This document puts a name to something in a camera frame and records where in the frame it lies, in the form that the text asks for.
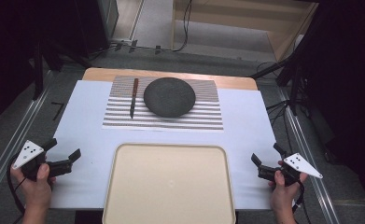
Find black floor cables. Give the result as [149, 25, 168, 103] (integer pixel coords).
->
[90, 38, 172, 60]

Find beige tray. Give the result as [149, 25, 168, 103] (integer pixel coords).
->
[102, 142, 237, 224]

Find knife with brown handle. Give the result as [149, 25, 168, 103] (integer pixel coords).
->
[129, 77, 140, 119]

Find dark grey round plate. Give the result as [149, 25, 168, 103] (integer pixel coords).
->
[143, 77, 197, 119]

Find wooden shelf unit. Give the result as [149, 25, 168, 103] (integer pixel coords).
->
[170, 0, 319, 63]

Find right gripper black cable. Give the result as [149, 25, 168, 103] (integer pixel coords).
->
[291, 180, 312, 224]

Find black hanging cable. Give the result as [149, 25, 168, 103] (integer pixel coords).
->
[171, 0, 193, 53]

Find striped placemat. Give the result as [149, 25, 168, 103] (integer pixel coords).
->
[102, 75, 225, 132]

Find dark cabinet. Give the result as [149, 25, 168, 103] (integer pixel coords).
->
[77, 0, 119, 54]

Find person's left hand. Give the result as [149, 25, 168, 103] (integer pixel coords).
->
[9, 155, 57, 210]

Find black tripod stand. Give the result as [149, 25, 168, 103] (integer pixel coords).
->
[249, 52, 315, 117]

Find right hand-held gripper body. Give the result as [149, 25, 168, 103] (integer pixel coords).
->
[258, 152, 324, 188]

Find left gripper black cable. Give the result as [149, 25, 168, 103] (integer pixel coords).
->
[6, 155, 27, 224]

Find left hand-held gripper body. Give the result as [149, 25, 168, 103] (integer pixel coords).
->
[11, 139, 73, 182]

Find person's right hand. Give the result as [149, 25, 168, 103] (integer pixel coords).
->
[268, 160, 309, 216]

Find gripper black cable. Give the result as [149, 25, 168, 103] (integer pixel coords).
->
[291, 180, 312, 224]
[6, 155, 27, 224]

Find white table cover sheet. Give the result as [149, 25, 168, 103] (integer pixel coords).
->
[46, 79, 284, 211]

